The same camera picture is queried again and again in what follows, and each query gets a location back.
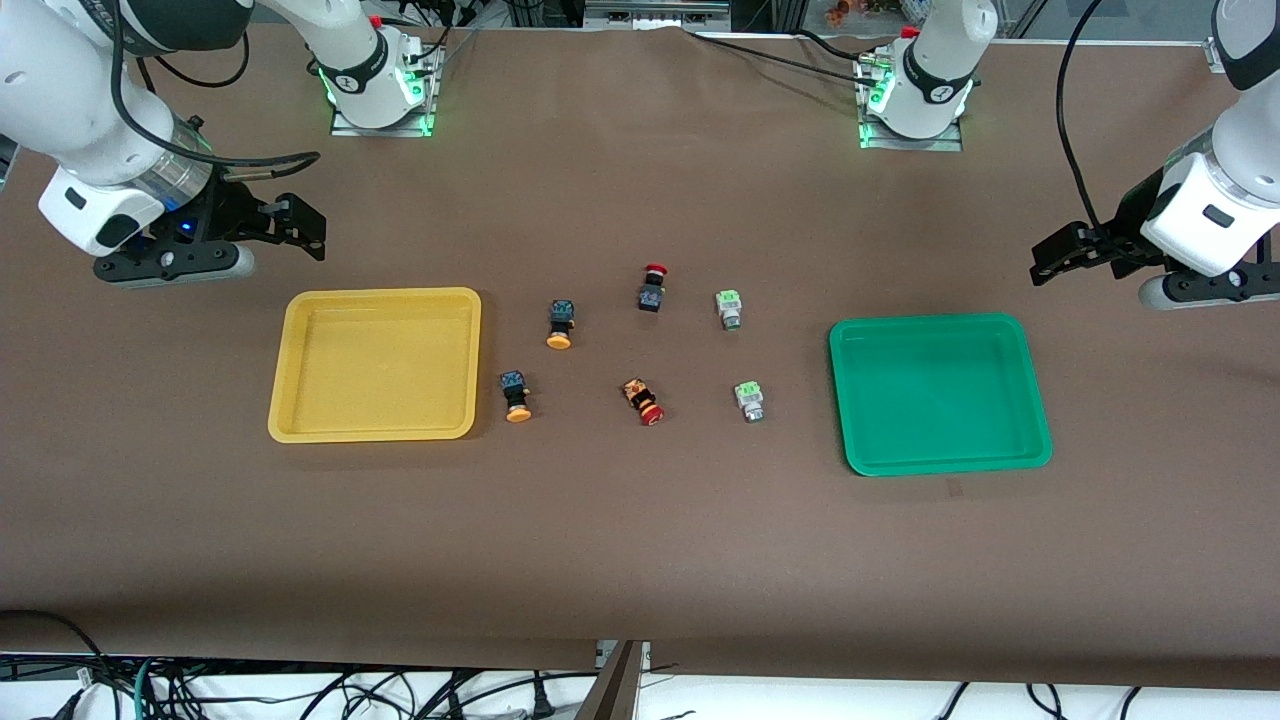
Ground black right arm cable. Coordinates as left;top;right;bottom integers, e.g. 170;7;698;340
108;0;322;183

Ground brown table cover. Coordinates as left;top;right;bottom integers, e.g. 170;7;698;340
0;20;1280;691

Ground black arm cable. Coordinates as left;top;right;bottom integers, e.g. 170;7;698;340
108;0;322;183
1056;0;1107;233

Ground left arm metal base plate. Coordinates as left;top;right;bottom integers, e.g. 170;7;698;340
853;48;967;153

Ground yellow plastic tray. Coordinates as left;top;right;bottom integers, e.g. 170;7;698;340
267;287;483;444

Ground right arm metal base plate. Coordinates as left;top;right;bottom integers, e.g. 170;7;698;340
329;35;443;139

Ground aluminium frame rail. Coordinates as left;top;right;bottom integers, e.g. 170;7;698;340
584;0;733;29

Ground red button orange body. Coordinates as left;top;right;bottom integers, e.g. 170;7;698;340
621;377;666;428

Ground tangled black floor cables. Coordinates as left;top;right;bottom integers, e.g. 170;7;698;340
0;608;601;720

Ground metal table leg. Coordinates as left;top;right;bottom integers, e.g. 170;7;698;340
574;640;653;720

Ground green plastic tray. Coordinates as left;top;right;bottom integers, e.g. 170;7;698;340
828;312;1054;478

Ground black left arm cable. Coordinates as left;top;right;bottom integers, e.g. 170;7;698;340
1056;0;1107;233

